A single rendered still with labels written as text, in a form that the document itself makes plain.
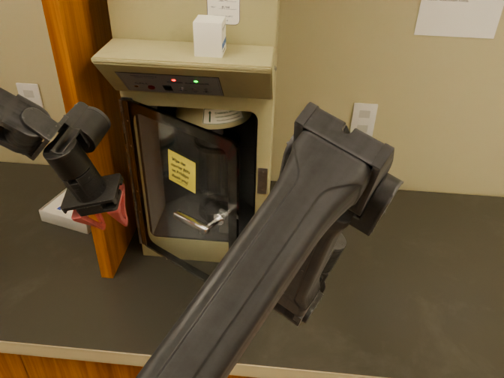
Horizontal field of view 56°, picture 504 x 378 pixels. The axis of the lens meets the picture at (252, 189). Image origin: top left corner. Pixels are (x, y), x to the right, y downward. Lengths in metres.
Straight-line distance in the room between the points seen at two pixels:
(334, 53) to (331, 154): 1.06
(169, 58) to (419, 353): 0.79
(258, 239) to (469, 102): 1.25
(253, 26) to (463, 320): 0.80
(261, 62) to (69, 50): 0.35
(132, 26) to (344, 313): 0.77
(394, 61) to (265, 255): 1.15
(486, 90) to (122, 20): 1.02
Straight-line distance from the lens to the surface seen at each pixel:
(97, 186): 0.85
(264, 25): 0.94
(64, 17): 0.95
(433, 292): 1.27
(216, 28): 0.86
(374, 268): 1.29
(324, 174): 0.35
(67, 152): 0.80
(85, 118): 0.85
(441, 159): 1.61
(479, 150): 1.63
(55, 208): 1.46
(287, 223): 0.34
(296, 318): 0.77
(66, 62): 0.96
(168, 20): 0.97
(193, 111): 1.06
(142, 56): 0.90
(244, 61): 0.86
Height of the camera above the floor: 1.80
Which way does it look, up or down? 35 degrees down
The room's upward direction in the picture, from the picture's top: 2 degrees clockwise
